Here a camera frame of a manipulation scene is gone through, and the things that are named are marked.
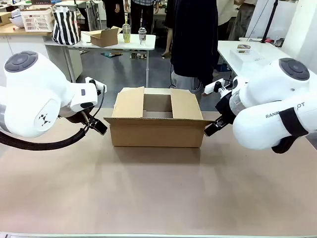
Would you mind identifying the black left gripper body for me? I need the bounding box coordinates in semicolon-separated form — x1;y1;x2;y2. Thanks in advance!
59;106;97;125

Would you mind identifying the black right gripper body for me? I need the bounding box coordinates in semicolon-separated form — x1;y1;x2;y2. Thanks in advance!
214;93;238;125

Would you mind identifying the brown cardboard box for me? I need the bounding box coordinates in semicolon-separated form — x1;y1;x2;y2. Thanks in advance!
103;86;216;148

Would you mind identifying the small open cardboard box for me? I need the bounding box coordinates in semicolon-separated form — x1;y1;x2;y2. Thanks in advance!
81;26;123;48

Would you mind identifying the white side table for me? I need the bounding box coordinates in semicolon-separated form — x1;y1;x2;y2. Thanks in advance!
217;39;294;84

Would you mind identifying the person in dark coat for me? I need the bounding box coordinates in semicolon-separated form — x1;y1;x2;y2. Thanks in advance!
170;0;219;96

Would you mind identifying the white table with legs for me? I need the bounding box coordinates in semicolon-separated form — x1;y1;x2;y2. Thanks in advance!
44;32;157;88

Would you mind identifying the black white striped bag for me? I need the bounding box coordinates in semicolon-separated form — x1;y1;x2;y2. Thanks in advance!
52;5;82;46

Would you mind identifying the bystander in beige clothes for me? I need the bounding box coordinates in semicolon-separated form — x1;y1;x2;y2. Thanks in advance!
234;0;259;42

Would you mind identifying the plastic cup green drink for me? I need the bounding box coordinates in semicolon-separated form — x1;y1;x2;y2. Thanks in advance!
121;13;132;44

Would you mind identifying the bystander in white top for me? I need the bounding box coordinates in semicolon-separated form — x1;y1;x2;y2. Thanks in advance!
216;0;239;41

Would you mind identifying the black tripod pole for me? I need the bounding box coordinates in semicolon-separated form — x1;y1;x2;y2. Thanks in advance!
260;0;281;43

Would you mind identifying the clear cup dome lid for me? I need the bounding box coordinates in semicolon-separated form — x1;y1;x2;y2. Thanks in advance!
138;26;148;46

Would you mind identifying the wooden top white cabinet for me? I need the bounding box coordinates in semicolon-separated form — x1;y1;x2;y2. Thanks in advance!
0;22;84;83

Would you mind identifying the white plastic basket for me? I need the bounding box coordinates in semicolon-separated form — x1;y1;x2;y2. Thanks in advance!
20;6;55;32

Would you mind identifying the bystander in black clothes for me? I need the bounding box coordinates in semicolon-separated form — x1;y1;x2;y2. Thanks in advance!
103;0;130;29

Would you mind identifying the bystander in plaid shirt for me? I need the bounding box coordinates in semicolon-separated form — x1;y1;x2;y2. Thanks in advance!
130;0;155;34

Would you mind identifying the flat cardboard carton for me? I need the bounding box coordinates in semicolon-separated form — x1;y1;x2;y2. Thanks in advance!
0;11;13;27

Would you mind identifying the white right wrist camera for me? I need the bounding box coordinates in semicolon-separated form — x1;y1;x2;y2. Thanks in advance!
204;78;233;95

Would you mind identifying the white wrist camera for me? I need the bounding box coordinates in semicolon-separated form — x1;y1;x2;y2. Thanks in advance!
85;76;107;94
204;78;233;95

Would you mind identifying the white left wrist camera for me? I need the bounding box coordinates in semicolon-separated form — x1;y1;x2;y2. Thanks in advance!
85;76;107;94

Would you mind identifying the black left arm cable sleeve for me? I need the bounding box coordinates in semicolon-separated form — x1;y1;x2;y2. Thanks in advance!
0;127;87;151

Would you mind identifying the black strap on arm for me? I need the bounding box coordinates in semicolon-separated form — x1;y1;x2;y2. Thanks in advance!
279;107;309;137

